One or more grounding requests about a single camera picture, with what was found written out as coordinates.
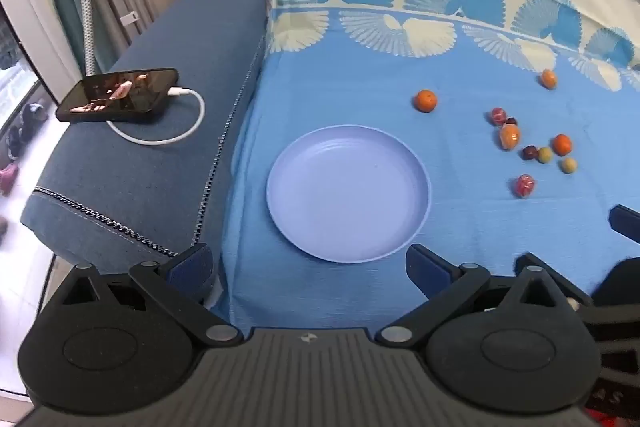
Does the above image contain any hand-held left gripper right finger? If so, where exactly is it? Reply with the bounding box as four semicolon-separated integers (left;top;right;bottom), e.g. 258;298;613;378
375;244;556;350

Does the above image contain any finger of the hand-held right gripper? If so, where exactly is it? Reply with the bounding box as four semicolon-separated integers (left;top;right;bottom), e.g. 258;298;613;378
609;205;640;249
542;268;596;311

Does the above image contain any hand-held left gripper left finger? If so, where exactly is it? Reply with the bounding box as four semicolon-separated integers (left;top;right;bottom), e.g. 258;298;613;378
62;243;243;350

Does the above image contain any lavender plastic plate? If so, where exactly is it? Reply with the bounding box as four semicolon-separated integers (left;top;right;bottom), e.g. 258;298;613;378
266;125;432;264

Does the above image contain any plastic-wrapped orange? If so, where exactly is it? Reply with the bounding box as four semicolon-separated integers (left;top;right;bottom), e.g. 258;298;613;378
498;125;522;152

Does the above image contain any red garment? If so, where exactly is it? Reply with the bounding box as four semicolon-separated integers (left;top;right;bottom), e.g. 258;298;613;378
597;407;640;427

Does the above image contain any blue sofa armrest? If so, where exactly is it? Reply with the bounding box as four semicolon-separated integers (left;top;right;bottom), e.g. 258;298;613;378
20;0;271;304

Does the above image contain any black smartphone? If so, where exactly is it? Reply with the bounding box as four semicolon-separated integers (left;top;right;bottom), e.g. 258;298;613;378
55;67;180;123

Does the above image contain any pink shoe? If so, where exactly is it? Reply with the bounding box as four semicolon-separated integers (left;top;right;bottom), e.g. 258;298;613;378
0;164;20;196

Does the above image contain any dark grey shoe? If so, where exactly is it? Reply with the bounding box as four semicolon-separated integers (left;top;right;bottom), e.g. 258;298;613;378
22;103;49;128
6;127;27;161

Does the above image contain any blue fan-print blanket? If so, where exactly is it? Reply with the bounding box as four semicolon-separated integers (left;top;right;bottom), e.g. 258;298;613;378
209;0;640;344

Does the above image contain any dotted fabric-covered pole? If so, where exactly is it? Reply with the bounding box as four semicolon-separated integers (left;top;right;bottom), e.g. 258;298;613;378
75;0;99;78

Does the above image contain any white charging cable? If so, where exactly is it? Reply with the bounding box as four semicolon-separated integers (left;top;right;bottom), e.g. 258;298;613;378
105;87;206;147

